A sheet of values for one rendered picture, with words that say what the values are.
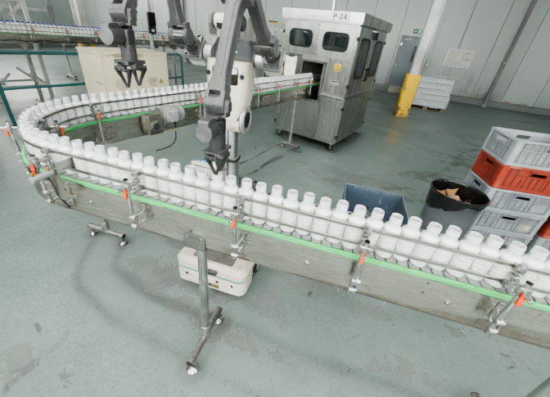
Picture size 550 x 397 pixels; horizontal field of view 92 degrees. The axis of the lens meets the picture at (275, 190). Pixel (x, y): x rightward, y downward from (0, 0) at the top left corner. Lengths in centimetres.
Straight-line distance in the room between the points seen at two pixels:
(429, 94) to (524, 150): 745
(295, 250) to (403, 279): 39
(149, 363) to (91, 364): 30
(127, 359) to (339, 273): 133
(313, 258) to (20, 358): 170
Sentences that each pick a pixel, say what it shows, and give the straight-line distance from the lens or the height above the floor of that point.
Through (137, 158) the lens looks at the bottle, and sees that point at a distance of 121.
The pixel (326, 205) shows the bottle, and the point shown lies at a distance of 93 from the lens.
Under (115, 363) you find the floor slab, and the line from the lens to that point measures 195.
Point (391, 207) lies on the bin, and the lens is 165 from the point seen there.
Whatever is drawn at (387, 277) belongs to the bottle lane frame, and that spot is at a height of 94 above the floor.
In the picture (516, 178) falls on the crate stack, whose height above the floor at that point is 78.
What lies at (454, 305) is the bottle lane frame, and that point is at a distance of 118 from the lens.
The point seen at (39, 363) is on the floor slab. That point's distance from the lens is 211.
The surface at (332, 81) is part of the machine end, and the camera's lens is 453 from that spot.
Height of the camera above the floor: 164
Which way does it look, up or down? 30 degrees down
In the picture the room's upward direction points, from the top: 7 degrees clockwise
